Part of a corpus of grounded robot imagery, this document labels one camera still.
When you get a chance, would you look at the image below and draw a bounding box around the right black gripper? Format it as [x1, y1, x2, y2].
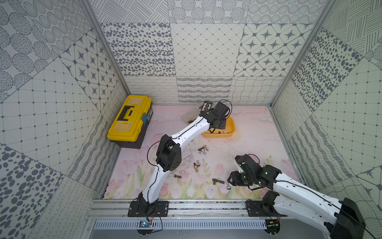
[227, 171, 256, 187]

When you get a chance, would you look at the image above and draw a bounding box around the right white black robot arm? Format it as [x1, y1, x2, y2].
[227, 154, 366, 239]

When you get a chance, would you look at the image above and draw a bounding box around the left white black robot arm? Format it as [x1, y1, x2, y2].
[136, 100, 232, 216]

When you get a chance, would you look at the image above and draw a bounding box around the yellow plastic storage tray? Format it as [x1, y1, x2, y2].
[202, 117, 235, 138]

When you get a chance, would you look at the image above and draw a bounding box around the yellow plastic toolbox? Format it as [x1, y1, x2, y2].
[107, 95, 153, 149]

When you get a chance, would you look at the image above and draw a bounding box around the clear plastic bag with cable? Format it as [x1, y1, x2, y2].
[181, 102, 204, 124]

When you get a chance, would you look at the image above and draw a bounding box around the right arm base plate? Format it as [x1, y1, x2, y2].
[245, 200, 285, 218]

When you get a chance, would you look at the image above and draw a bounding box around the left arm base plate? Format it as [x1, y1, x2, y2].
[128, 200, 169, 217]

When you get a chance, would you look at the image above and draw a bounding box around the aluminium front rail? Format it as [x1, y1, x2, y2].
[85, 196, 338, 220]

